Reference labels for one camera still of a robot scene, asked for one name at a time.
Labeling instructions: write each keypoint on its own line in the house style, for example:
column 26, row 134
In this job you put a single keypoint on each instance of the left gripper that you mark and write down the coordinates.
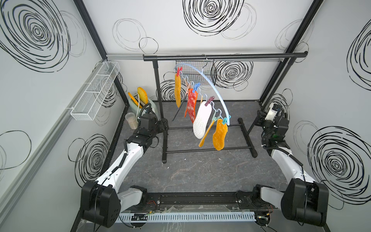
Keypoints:
column 162, row 124

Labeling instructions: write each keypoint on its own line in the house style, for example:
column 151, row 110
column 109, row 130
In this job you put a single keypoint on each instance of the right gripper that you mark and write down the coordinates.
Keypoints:
column 261, row 118

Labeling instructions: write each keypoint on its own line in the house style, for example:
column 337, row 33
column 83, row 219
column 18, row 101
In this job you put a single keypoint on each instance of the grey felt yellow-edged insole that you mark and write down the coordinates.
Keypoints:
column 206, row 133

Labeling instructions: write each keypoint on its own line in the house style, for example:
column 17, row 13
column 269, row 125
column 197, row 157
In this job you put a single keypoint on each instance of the orange fuzzy insole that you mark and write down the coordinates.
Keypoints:
column 177, row 90
column 219, row 135

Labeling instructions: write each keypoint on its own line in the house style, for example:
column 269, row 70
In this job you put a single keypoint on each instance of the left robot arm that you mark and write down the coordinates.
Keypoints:
column 101, row 201

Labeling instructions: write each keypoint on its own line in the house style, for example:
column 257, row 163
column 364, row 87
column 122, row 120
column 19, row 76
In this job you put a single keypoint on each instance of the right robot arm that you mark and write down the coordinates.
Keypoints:
column 305, row 200

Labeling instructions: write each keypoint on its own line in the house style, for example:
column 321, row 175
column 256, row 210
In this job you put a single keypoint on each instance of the mint green toaster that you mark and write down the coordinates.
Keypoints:
column 134, row 109

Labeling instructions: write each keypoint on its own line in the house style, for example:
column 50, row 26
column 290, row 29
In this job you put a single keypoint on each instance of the translucent plastic cup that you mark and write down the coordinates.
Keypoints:
column 131, row 118

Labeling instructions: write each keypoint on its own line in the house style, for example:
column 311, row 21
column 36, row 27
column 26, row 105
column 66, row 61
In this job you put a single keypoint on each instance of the yellow toast slice leaning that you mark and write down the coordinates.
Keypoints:
column 133, row 99

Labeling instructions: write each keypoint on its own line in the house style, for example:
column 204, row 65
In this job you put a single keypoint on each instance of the grey orange-edged insole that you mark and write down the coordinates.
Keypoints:
column 182, row 102

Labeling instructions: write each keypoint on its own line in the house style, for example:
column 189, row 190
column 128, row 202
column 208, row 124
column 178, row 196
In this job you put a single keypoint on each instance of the teal clothespin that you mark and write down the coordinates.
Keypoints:
column 225, row 120

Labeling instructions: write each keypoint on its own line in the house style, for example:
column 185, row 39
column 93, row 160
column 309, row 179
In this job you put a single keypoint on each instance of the white knitted insole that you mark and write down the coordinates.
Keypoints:
column 202, row 117

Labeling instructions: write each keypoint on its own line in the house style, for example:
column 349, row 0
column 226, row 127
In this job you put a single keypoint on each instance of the red white patterned insole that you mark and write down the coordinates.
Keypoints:
column 191, row 104

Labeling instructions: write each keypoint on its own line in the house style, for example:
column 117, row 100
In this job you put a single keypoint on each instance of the mint green clothespin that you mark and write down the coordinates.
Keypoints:
column 215, row 118

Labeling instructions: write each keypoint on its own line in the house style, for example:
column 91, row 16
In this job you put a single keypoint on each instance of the blue clothespin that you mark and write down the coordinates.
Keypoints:
column 196, row 86

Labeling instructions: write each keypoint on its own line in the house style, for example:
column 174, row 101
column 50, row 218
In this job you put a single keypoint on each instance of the red clothespin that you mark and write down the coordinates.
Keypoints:
column 179, row 70

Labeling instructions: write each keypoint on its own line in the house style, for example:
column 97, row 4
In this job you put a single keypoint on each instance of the purple clothespin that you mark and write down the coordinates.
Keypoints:
column 208, row 102

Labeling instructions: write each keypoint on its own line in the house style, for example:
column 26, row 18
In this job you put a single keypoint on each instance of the black wire wall basket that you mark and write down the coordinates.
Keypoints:
column 193, row 70

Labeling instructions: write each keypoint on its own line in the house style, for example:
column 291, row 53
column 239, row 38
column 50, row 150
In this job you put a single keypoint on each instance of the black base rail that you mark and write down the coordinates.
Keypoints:
column 240, row 199

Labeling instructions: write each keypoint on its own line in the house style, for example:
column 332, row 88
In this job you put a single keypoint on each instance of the white slotted cable duct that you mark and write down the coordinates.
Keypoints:
column 187, row 217

